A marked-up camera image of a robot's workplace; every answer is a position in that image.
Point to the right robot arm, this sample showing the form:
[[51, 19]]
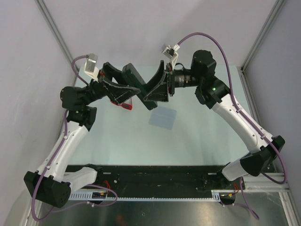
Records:
[[263, 147]]

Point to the dark green glasses case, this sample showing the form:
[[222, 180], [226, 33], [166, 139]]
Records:
[[134, 79]]

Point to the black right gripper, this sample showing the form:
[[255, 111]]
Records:
[[160, 92]]

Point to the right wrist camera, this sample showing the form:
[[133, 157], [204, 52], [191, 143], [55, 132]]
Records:
[[171, 53]]

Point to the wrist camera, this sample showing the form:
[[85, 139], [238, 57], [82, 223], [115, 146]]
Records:
[[90, 67], [171, 53]]

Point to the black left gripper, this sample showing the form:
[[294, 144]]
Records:
[[119, 93]]

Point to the grey slotted cable duct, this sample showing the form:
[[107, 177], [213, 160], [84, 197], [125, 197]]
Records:
[[97, 196]]

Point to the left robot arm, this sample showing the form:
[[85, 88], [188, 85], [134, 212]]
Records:
[[48, 183]]

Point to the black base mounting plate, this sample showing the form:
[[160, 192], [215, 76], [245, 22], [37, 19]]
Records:
[[163, 181]]

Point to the red sunglasses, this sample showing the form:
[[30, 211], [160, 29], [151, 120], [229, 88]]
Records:
[[128, 105]]

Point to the light blue cleaning cloth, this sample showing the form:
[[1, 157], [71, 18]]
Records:
[[163, 117]]

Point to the right aluminium frame post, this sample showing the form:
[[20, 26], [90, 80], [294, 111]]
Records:
[[273, 15]]

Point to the aluminium frame post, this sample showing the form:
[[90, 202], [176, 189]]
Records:
[[273, 15], [54, 29]]

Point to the left aluminium frame post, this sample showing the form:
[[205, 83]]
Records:
[[54, 29]]

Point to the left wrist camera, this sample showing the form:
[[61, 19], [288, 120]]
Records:
[[90, 67]]

